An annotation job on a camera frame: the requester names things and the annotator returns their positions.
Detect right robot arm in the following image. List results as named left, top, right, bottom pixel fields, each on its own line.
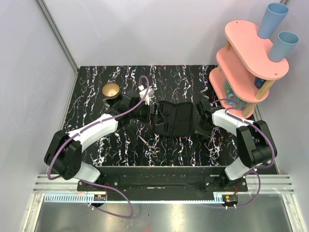
left=196, top=100, right=277, bottom=192

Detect black hair comb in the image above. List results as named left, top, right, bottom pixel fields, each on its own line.
left=124, top=126, right=138, bottom=147

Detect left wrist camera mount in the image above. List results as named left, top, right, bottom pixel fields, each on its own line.
left=138, top=85, right=154, bottom=105

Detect pink three-tier shelf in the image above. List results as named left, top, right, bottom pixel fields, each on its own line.
left=209, top=20, right=289, bottom=118

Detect black zip tool case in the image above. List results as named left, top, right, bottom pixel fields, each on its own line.
left=151, top=101, right=194, bottom=137

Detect teal patterned mug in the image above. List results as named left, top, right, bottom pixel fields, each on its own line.
left=224, top=81, right=247, bottom=110

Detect silver scissors near centre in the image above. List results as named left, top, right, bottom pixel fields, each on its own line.
left=138, top=135, right=161, bottom=157

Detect aluminium rail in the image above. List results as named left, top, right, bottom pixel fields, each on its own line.
left=33, top=174, right=294, bottom=194

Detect silver scissors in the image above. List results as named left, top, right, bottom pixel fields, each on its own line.
left=208, top=128, right=216, bottom=148
left=138, top=135, right=161, bottom=157

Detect silver scissors on right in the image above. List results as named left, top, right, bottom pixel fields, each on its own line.
left=208, top=128, right=216, bottom=148

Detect blue cup lower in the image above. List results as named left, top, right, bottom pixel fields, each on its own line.
left=268, top=31, right=300, bottom=62

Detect blue cup upper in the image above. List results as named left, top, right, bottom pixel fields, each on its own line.
left=257, top=2, right=289, bottom=39

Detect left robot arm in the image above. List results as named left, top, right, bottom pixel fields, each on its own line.
left=44, top=95, right=150, bottom=191

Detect dark blue cup on shelf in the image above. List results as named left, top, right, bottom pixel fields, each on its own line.
left=254, top=77, right=266, bottom=89

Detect bronze bowl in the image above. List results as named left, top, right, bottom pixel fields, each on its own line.
left=102, top=83, right=120, bottom=99

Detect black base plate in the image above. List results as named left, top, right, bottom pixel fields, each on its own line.
left=77, top=166, right=249, bottom=193

